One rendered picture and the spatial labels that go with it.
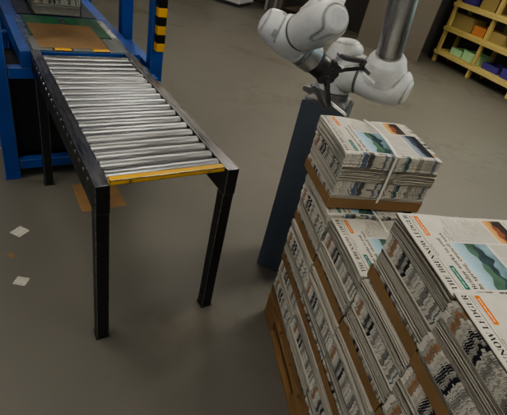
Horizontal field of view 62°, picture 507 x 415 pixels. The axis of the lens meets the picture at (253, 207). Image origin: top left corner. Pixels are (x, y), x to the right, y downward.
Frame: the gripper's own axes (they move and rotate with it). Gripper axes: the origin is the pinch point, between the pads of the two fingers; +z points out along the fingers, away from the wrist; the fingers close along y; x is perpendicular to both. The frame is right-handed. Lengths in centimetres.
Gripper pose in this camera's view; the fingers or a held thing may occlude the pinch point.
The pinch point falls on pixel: (356, 96)
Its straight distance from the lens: 150.2
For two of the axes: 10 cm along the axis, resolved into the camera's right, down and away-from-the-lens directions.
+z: 7.7, 4.2, 4.8
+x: 1.7, 5.9, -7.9
